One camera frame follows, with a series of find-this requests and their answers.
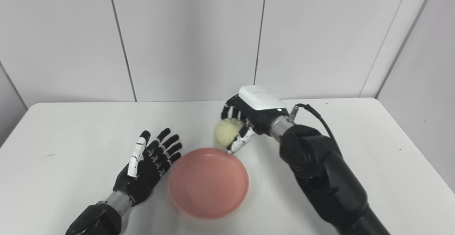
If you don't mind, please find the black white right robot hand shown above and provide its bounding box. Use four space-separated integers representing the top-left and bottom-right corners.
221 85 288 155

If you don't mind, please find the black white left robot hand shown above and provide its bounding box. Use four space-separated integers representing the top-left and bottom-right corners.
113 128 183 207

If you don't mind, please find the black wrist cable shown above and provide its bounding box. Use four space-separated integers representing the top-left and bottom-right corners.
288 103 342 155

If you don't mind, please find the pink round plate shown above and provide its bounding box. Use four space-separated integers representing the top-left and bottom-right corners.
168 148 249 219

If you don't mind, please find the white steamed bun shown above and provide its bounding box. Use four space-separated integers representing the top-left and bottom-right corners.
214 119 245 149

